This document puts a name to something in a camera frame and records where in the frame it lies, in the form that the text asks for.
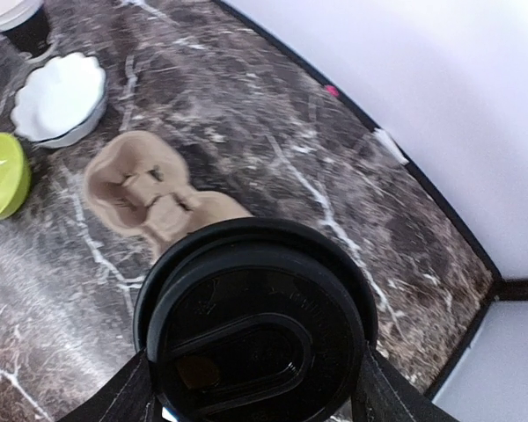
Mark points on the green bowl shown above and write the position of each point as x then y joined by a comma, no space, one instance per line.
15,175

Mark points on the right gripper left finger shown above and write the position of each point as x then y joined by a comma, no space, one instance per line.
126,397

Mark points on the black plastic lid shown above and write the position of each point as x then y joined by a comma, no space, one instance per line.
254,319

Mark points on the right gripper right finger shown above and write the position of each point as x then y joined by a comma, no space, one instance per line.
383,394

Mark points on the cardboard cup carrier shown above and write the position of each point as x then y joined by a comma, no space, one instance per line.
138,185

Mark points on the stack of paper cups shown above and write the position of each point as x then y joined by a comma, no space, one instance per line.
25,24

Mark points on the white scalloped bowl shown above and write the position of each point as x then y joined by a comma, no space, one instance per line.
61,102

